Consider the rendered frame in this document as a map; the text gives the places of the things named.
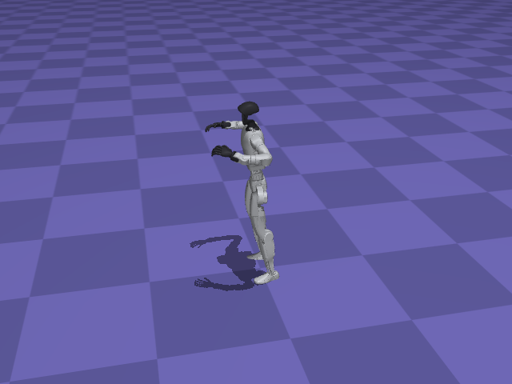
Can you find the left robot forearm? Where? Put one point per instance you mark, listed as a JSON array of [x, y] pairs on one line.
[[251, 159]]

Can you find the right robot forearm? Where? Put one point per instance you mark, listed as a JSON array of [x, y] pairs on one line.
[[235, 125]]

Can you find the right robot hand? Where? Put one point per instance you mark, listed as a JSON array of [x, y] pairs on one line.
[[219, 124]]

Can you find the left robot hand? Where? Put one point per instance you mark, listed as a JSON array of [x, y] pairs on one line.
[[224, 151]]

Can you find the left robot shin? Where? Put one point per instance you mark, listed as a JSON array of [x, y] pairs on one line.
[[267, 251]]

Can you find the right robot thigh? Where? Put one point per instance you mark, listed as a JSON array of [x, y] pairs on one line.
[[247, 197]]

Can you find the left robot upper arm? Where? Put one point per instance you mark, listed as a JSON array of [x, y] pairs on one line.
[[258, 144]]

